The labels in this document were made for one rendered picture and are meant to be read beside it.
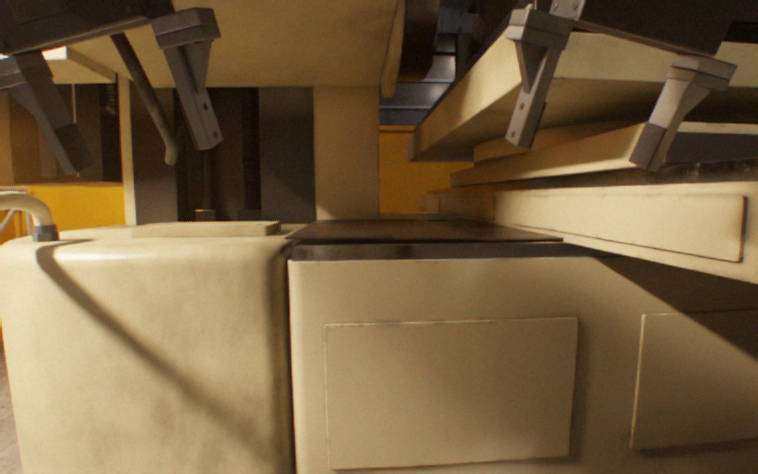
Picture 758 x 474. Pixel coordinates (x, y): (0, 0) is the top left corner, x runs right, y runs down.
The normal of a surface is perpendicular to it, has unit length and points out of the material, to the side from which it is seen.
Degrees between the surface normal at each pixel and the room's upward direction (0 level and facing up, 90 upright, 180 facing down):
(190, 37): 113
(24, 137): 90
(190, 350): 90
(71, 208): 90
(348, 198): 90
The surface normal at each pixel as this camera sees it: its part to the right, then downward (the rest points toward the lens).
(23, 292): -0.29, 0.10
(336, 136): 0.06, 0.10
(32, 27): -0.04, 0.49
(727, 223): -1.00, 0.01
